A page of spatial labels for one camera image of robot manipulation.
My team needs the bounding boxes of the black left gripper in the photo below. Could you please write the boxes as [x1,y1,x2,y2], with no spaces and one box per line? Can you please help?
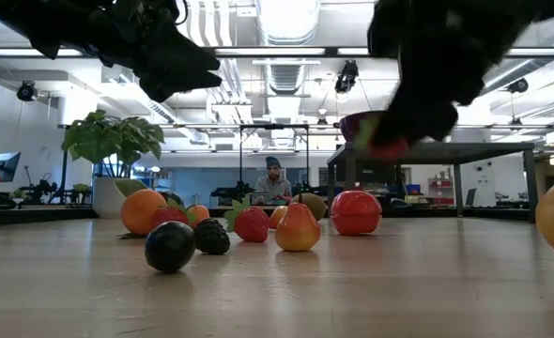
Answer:
[88,0,223,103]

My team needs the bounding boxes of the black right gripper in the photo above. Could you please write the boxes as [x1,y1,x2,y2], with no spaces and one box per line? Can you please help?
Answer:
[368,0,541,145]

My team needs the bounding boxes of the red tomato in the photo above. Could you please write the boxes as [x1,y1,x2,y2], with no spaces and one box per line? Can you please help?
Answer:
[330,189,383,237]

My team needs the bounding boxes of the brown-green kiwi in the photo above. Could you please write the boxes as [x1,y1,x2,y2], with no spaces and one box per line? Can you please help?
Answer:
[289,192,329,222]

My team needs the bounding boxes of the small orange peach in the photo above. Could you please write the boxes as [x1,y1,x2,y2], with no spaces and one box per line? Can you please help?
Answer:
[186,204,211,229]
[268,205,289,230]

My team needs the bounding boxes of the orange fruit with leaf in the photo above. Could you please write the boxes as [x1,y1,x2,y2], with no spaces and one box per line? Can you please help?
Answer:
[112,177,169,240]

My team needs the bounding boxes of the small red strawberry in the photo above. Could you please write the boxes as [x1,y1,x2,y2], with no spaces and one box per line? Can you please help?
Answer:
[150,197,198,231]

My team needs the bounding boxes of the orange-yellow pear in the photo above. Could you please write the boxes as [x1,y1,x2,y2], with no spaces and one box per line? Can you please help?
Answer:
[274,190,322,253]

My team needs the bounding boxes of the black blackberry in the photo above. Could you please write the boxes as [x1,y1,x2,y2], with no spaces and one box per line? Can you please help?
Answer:
[192,217,232,256]

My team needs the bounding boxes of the large red strawberry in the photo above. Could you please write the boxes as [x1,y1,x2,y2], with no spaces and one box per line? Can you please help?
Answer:
[223,196,270,244]

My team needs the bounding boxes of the smooth black plum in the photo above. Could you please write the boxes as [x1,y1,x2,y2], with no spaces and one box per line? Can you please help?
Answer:
[144,220,197,274]

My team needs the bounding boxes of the grey perforated metal shelf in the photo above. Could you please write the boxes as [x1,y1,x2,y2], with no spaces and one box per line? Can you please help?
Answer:
[326,141,539,224]

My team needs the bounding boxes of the red storage bin shelf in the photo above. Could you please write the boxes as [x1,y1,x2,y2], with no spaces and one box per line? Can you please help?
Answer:
[427,176,454,207]

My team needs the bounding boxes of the black ceiling spotlight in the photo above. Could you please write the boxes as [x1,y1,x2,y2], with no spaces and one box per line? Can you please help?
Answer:
[16,80,38,102]
[507,77,530,95]
[333,59,360,95]

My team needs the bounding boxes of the green plant in white pot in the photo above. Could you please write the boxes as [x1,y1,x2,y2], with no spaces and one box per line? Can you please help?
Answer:
[61,108,166,220]

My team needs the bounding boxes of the black overhead light beam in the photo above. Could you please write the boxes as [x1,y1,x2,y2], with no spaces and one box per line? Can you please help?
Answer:
[0,45,554,60]

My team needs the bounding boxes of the person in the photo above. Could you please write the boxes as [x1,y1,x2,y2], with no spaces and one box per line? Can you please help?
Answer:
[252,156,294,207]

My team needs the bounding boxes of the small background potted plant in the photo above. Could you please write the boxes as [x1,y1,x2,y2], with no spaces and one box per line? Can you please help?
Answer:
[71,182,91,207]

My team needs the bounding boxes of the background tilted monitor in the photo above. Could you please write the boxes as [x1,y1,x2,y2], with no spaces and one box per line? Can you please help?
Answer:
[0,150,23,184]

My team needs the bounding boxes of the silver ceiling air duct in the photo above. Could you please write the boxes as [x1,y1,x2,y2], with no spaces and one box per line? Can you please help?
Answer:
[256,0,323,95]

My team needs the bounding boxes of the black table edge rail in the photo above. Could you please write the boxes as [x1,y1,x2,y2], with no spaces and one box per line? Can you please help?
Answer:
[182,206,536,223]

